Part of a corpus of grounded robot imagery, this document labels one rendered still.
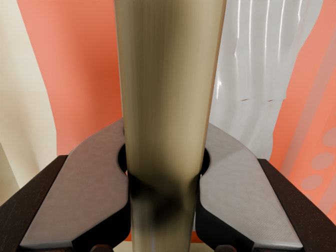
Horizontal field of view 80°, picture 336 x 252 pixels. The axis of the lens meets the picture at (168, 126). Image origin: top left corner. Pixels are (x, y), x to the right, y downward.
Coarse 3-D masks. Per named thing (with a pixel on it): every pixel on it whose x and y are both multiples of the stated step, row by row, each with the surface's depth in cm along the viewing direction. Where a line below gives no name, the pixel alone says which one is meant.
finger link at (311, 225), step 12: (264, 168) 8; (276, 180) 7; (288, 180) 8; (276, 192) 7; (288, 192) 7; (300, 192) 7; (288, 204) 6; (300, 204) 7; (312, 204) 7; (288, 216) 6; (300, 216) 6; (312, 216) 6; (324, 216) 6; (300, 228) 6; (312, 228) 6; (324, 228) 6; (300, 240) 5; (312, 240) 5; (324, 240) 5
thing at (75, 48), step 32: (32, 0) 14; (64, 0) 14; (96, 0) 14; (32, 32) 15; (64, 32) 15; (96, 32) 15; (320, 32) 15; (64, 64) 16; (96, 64) 16; (288, 96) 17
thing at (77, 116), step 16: (48, 96) 17; (64, 96) 17; (80, 96) 17; (96, 96) 17; (112, 96) 17; (64, 112) 18; (80, 112) 18; (96, 112) 18; (112, 112) 18; (288, 112) 18; (64, 128) 18; (80, 128) 18; (96, 128) 18; (288, 128) 19; (64, 144) 19; (272, 144) 20; (272, 160) 21; (128, 240) 26; (192, 240) 27
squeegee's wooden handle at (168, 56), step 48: (144, 0) 5; (192, 0) 5; (144, 48) 5; (192, 48) 5; (144, 96) 6; (192, 96) 6; (144, 144) 7; (192, 144) 7; (144, 192) 8; (192, 192) 8; (144, 240) 9
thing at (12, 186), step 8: (0, 144) 19; (0, 152) 19; (0, 160) 19; (0, 168) 19; (8, 168) 20; (0, 176) 19; (8, 176) 20; (0, 184) 19; (8, 184) 20; (16, 184) 21; (0, 192) 19; (8, 192) 20; (0, 200) 19
